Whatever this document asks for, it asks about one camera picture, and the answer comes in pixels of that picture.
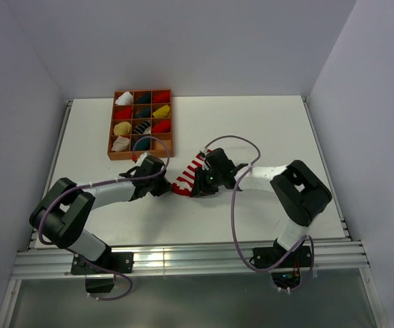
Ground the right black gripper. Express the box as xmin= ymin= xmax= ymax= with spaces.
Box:
xmin=189 ymin=166 xmax=223 ymax=197

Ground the red white striped santa sock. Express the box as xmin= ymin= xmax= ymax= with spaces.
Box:
xmin=172 ymin=148 xmax=211 ymax=197

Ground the dark green reindeer sock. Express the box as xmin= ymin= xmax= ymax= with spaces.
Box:
xmin=131 ymin=136 xmax=151 ymax=152

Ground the beige red sock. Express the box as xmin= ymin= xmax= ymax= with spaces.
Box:
xmin=111 ymin=136 xmax=131 ymax=152

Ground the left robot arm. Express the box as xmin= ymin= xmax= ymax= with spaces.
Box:
xmin=29 ymin=152 xmax=172 ymax=273

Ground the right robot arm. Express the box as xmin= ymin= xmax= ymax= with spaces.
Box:
xmin=190 ymin=148 xmax=332 ymax=267

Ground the black white striped rolled sock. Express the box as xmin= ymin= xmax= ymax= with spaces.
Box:
xmin=132 ymin=120 xmax=151 ymax=135

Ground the red rolled sock lower right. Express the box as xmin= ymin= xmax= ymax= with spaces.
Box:
xmin=151 ymin=120 xmax=171 ymax=134

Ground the red rolled sock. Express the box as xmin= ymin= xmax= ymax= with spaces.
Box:
xmin=151 ymin=120 xmax=171 ymax=134
xmin=114 ymin=106 xmax=133 ymax=120
xmin=153 ymin=90 xmax=170 ymax=103

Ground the mustard rolled sock left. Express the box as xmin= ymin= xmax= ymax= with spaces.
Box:
xmin=113 ymin=122 xmax=132 ymax=136

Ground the wooden compartment organizer tray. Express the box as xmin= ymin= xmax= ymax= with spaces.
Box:
xmin=107 ymin=89 xmax=174 ymax=161

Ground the yellow rolled sock right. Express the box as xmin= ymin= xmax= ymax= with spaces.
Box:
xmin=153 ymin=105 xmax=170 ymax=118

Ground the dark teal rolled sock middle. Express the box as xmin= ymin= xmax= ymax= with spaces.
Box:
xmin=133 ymin=107 xmax=151 ymax=119

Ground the dark teal rolled sock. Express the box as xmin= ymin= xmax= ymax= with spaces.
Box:
xmin=133 ymin=107 xmax=151 ymax=119
xmin=134 ymin=92 xmax=151 ymax=105

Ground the red rolled sock left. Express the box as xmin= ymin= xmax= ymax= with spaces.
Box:
xmin=114 ymin=106 xmax=133 ymax=120

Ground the dark teal rolled sock top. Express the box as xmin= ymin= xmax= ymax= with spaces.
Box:
xmin=134 ymin=92 xmax=151 ymax=105

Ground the red rolled sock top right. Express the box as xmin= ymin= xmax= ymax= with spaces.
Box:
xmin=153 ymin=90 xmax=170 ymax=103

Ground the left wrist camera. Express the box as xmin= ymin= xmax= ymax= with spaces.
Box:
xmin=135 ymin=152 xmax=150 ymax=166

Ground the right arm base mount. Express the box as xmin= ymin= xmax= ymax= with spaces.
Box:
xmin=250 ymin=244 xmax=313 ymax=286

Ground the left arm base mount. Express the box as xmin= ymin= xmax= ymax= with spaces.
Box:
xmin=70 ymin=252 xmax=134 ymax=301

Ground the aluminium frame rail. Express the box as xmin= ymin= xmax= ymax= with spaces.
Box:
xmin=10 ymin=240 xmax=369 ymax=280

